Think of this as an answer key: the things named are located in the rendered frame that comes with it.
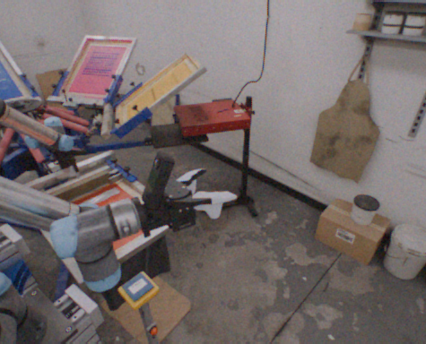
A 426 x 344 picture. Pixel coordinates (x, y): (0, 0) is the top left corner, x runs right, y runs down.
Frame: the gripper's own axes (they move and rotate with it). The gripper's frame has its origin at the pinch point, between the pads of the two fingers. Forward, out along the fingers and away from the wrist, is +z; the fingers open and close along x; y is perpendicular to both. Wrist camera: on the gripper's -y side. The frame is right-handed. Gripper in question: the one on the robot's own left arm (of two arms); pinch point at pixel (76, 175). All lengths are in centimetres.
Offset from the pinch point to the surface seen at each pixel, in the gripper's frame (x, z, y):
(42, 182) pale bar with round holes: -21.0, 8.3, 14.4
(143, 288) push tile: 81, 14, 12
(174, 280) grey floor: 28, 112, -35
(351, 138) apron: 85, 21, -191
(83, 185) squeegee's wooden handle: 2.0, 7.7, -1.0
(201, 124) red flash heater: -1, 3, -99
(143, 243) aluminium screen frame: 61, 13, -2
